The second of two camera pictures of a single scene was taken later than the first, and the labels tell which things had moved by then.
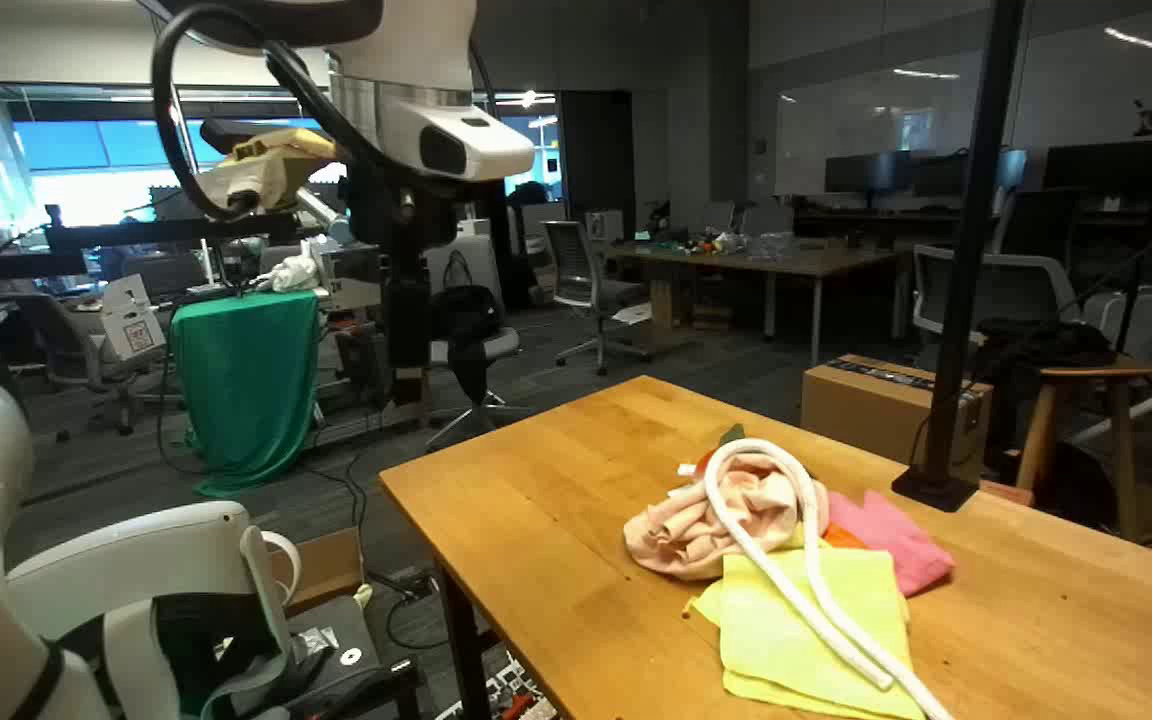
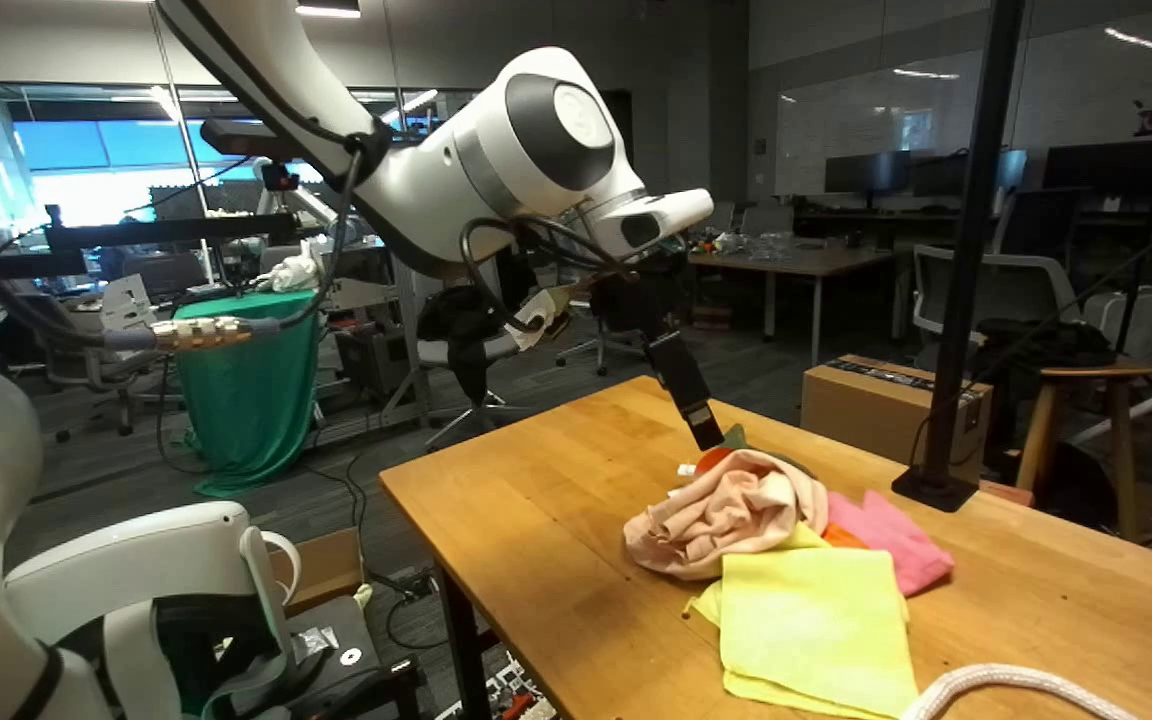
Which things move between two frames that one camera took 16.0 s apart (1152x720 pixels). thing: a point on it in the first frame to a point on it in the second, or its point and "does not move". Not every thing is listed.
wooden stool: x=1124 y=391 does not move
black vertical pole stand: x=970 y=272 does not move
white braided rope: x=820 y=563 to x=1007 y=674
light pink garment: x=686 y=539 does not move
